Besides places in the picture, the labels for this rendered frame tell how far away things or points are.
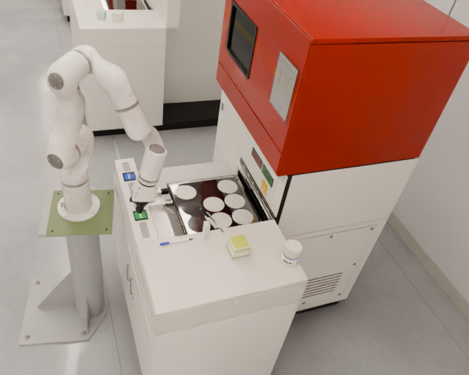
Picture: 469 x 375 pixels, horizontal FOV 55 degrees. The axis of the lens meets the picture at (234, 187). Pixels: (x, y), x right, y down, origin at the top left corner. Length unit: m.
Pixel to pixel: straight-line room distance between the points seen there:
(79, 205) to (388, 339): 2.00
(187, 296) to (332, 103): 0.90
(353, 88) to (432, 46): 0.33
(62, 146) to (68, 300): 1.20
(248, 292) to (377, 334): 1.45
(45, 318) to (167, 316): 1.27
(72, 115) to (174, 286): 0.75
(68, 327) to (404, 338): 2.01
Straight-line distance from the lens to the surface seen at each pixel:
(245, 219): 2.12
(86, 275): 2.51
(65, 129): 1.86
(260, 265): 1.87
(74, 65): 1.69
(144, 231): 1.95
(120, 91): 1.64
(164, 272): 1.80
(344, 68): 1.70
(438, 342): 3.24
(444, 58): 1.98
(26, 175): 3.76
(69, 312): 2.87
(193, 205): 2.14
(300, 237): 2.26
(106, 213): 2.20
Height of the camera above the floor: 2.39
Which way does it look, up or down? 41 degrees down
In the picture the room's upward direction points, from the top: 11 degrees clockwise
